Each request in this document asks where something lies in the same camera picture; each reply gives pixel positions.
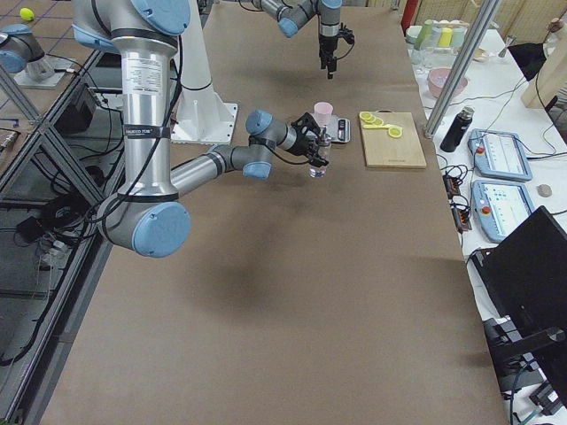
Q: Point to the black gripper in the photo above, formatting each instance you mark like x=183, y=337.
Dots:
x=303, y=144
x=326, y=44

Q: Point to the clear glass sauce bottle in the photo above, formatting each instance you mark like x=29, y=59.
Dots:
x=321, y=154

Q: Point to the pink plastic cup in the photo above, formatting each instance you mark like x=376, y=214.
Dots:
x=322, y=113

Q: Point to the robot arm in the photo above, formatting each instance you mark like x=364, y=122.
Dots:
x=291, y=19
x=144, y=214

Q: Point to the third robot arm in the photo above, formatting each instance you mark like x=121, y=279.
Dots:
x=23, y=56

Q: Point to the digital kitchen scale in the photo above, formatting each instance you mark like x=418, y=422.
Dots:
x=338, y=129

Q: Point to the green cup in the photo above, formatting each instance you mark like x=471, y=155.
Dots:
x=424, y=38

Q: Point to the yellow cup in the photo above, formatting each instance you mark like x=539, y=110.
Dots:
x=445, y=37

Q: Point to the yellow plastic knife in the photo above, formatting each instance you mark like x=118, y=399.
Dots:
x=376, y=126

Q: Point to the bamboo cutting board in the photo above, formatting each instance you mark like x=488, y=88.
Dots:
x=382, y=151

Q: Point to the lemon slice front single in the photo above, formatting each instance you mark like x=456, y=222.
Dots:
x=395, y=132

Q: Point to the pink bowl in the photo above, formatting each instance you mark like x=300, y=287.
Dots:
x=437, y=79

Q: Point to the white metal column base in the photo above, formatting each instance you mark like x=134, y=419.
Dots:
x=201, y=116

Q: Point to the black thermos bottle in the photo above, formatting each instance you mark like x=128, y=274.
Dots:
x=457, y=129

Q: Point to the black power strip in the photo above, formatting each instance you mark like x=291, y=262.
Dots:
x=458, y=203

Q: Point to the upper teach pendant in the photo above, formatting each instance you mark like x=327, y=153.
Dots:
x=499, y=154

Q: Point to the teach pendant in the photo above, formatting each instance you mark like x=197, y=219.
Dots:
x=499, y=154
x=500, y=207

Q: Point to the lower teach pendant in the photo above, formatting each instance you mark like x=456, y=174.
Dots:
x=500, y=207

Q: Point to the round brown coaster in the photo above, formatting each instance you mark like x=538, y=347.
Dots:
x=544, y=190

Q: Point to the black monitor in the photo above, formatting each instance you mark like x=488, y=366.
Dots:
x=525, y=276

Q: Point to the aluminium frame post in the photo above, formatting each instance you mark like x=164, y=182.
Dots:
x=475, y=35

